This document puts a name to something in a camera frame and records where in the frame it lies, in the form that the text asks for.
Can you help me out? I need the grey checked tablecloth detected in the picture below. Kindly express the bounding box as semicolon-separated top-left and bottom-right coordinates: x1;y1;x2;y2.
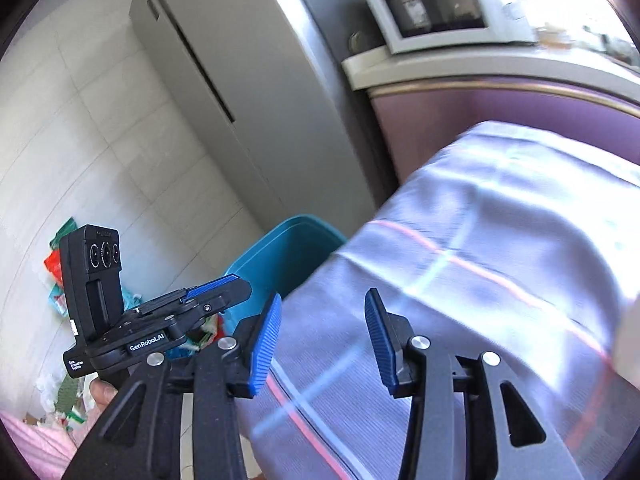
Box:
235;120;640;480

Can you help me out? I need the pink striped cloth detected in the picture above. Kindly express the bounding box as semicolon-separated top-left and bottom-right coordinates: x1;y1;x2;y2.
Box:
0;410;81;480

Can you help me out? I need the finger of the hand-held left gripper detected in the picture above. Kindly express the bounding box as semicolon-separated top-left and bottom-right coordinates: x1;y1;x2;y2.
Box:
185;273;242;301
167;279;253;342

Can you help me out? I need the red green printed bag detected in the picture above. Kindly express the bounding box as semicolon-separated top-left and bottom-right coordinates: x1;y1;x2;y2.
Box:
44;216;83;318

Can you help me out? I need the person's left hand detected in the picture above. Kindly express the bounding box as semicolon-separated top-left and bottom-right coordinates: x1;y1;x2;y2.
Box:
89;379;123;408

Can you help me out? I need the blue plastic waste bin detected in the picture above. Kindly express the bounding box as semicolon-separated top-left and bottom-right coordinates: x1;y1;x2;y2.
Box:
222;215;348;333

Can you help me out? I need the grey refrigerator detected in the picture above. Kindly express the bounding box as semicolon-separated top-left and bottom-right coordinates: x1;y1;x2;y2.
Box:
129;0;401;226

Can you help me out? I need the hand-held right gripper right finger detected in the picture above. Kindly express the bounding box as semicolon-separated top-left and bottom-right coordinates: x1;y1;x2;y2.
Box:
364;287;586;480

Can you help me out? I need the white green plastic bag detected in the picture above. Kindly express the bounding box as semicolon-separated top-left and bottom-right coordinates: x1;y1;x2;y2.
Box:
35;360;101;431

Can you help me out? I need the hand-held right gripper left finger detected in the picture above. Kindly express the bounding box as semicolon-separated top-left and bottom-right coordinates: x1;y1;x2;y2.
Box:
62;292;283;480

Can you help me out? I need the purple kitchen base cabinet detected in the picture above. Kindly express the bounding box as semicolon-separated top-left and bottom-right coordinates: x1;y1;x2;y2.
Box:
367;77;640;186

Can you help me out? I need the white microwave oven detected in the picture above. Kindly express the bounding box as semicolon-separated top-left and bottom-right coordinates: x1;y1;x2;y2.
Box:
361;0;538;56

